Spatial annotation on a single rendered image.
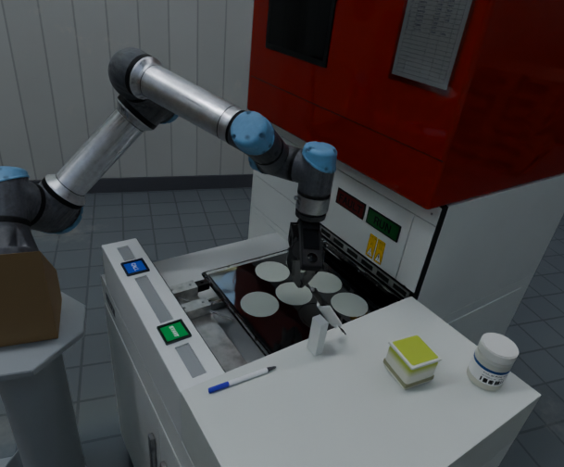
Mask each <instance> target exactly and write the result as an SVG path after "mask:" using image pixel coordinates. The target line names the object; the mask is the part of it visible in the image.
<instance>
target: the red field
mask: <svg viewBox="0 0 564 467"><path fill-rule="evenodd" d="M336 202H338V203H339V204H341V205H342V206H344V207H345V208H347V209H349V210H350V211H352V212H353V213H355V214H356V215H358V216H359V217H360V218H362V214H363V209H364V205H363V204H361V203H360V202H358V201H356V200H355V199H354V198H353V197H351V196H349V195H347V194H346V193H344V192H343V191H341V190H339V191H338V196H337V200H336Z"/></svg>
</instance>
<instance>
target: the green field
mask: <svg viewBox="0 0 564 467"><path fill-rule="evenodd" d="M367 222H368V223H369V224H371V225H372V226H374V227H375V228H377V229H378V230H380V231H381V232H383V233H385V234H387V235H388V236H390V237H391V238H393V239H394V240H396V237H397V234H398V230H399V227H398V226H396V225H395V224H393V223H391V222H390V221H388V220H387V219H385V218H384V217H382V216H381V215H379V214H378V213H376V212H374V211H373V210H371V209H370V210H369V215H368V218H367Z"/></svg>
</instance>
